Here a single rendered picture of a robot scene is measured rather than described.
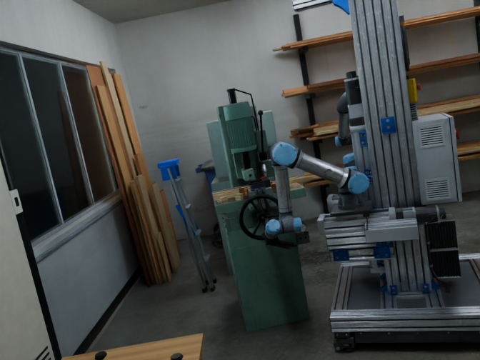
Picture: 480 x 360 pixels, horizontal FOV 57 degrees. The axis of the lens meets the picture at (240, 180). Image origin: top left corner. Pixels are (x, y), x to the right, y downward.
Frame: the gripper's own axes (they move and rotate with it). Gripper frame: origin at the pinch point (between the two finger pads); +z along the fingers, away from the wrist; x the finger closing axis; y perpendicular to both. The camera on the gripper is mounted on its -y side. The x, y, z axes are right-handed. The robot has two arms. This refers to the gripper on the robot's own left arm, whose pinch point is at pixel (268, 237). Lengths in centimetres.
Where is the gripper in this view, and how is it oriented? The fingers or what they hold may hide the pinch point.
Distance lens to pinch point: 267.0
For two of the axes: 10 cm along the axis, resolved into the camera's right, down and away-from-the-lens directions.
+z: 0.1, 3.6, 9.3
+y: 1.6, 9.2, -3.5
